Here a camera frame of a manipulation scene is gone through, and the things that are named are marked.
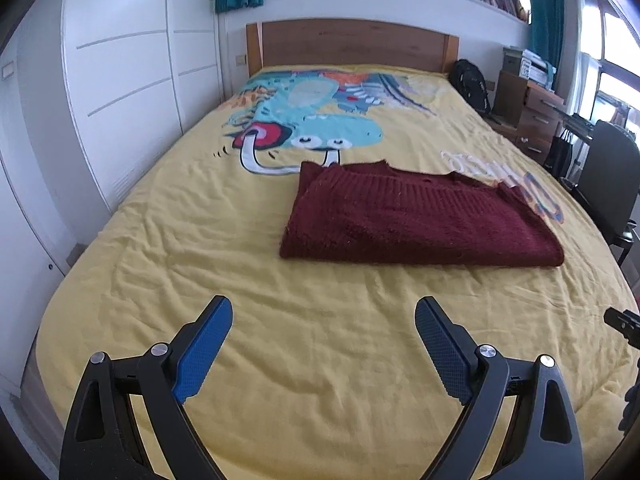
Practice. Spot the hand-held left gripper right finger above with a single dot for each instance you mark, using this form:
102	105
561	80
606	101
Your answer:
445	355

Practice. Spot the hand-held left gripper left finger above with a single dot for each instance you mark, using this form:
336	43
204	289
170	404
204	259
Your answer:
202	355

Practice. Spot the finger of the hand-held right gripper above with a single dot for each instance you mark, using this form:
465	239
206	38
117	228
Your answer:
625	322

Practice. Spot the maroon knitted sweater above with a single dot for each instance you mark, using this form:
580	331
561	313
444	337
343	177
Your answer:
410	220

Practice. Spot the yellow printed bedspread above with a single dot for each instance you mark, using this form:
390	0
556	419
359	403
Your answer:
300	310

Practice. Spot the black chair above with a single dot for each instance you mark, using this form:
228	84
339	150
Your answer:
605	175

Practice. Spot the black paper bag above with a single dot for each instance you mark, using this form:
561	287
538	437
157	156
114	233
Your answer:
560	152

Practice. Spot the dark desk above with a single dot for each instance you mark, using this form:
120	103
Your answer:
580	122

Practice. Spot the wooden drawer unit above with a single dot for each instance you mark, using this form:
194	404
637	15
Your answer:
535	115

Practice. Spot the black backpack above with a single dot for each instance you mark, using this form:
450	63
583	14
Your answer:
470	85

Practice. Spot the window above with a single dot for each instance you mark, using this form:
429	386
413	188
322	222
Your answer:
612	50

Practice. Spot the grey printer on cabinet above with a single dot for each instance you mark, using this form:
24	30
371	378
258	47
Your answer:
530	65

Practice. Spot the white wardrobe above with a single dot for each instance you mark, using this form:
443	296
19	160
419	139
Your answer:
125	70

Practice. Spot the wooden headboard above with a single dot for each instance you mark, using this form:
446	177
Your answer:
350	42

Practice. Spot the beige wall socket plate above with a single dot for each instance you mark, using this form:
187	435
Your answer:
241	59

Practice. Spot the white wall switch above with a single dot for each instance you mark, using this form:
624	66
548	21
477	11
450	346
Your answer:
8	70

